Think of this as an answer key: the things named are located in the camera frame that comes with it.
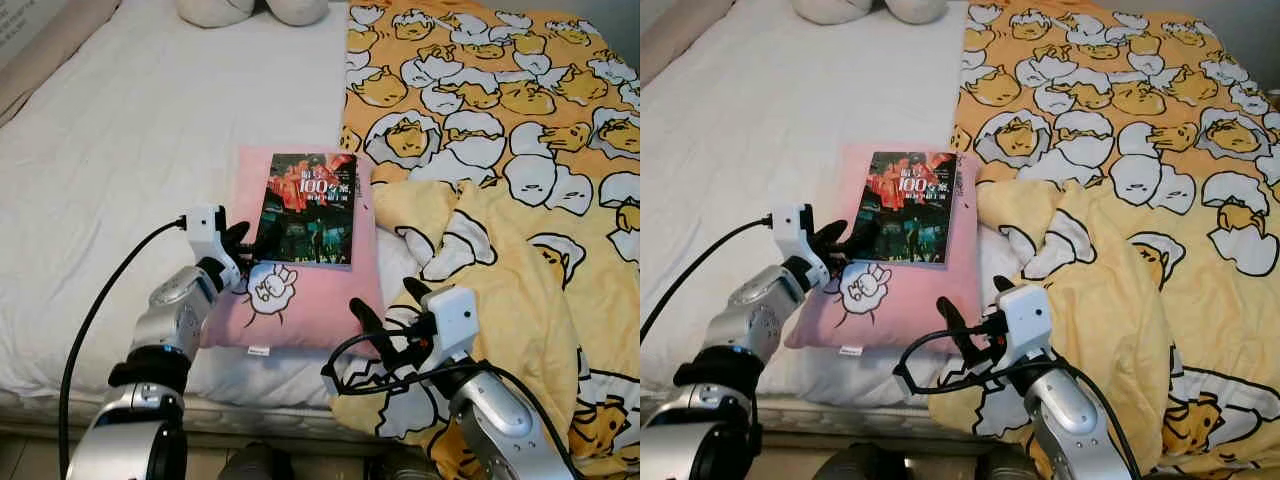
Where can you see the grey quilted mattress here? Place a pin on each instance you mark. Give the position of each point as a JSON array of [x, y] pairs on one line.
[[250, 420], [860, 418]]

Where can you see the white quilted bed sheet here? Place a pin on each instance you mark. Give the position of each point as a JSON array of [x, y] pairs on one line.
[[120, 130], [740, 120]]

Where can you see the dark grey robot torso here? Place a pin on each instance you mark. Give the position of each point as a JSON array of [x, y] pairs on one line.
[[860, 465], [255, 465]]

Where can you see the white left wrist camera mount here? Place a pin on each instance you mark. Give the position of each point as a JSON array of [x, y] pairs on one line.
[[793, 232], [205, 235]]

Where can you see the dark red-green paperback book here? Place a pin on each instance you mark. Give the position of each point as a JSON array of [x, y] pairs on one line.
[[910, 215], [305, 215]]

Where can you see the cream plush toy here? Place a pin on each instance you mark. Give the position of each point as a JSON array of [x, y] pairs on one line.
[[215, 10], [830, 8]]

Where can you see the beige padded bed rail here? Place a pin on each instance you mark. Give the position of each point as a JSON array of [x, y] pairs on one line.
[[665, 30], [50, 50]]

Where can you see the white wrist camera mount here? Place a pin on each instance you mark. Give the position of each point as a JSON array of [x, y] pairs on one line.
[[793, 232], [1028, 318], [205, 235], [455, 320]]

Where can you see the pink cartoon pillow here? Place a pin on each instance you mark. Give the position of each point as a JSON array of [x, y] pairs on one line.
[[310, 310], [900, 310]]

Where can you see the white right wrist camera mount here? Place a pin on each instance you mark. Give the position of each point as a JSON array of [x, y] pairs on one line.
[[1028, 318], [455, 320]]

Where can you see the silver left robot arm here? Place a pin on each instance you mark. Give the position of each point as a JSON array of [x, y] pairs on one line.
[[170, 315], [765, 310]]

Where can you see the yellow egg-print blanket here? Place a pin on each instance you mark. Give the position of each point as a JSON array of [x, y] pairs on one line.
[[520, 330], [1120, 330]]

